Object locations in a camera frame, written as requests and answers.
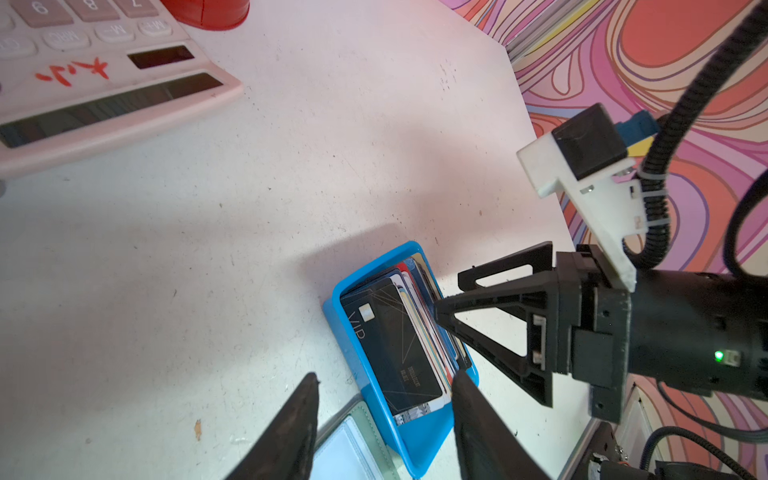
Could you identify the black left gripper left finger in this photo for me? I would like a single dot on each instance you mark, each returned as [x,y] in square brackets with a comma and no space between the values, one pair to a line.
[285,450]

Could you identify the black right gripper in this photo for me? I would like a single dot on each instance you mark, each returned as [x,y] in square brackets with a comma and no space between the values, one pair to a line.
[696,332]

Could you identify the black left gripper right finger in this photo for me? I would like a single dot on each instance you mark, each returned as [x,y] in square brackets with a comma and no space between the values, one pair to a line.
[486,448]

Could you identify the green card holder wallet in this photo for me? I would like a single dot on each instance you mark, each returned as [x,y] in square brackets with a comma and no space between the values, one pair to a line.
[350,446]

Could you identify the black VIP credit card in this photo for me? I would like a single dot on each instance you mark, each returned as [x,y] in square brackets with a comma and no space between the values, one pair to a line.
[393,348]

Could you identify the stack of credit cards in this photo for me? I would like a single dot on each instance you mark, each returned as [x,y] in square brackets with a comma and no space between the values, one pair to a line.
[419,294]

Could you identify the red metal pen cup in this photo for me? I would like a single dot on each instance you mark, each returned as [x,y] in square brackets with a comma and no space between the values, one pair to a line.
[212,15]

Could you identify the pink calculator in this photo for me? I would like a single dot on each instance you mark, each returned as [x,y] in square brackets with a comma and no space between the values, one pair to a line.
[82,77]

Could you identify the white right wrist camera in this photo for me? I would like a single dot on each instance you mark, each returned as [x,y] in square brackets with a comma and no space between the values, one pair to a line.
[583,158]

